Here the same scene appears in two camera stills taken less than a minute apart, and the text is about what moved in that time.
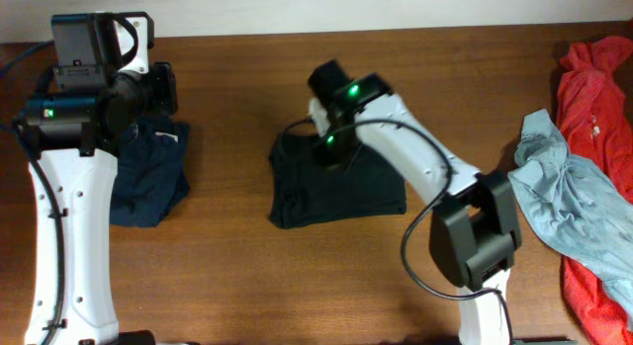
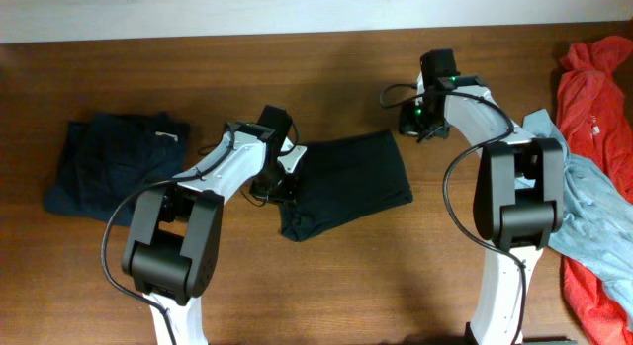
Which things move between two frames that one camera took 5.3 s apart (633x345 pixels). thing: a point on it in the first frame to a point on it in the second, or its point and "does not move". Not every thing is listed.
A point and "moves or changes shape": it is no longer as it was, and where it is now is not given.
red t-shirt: x=593 y=113 does not move
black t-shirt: x=303 y=190 moves or changes shape
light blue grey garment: x=577 y=213 does not move
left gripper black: x=163 y=80 to x=289 y=195
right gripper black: x=329 y=161 to x=407 y=126
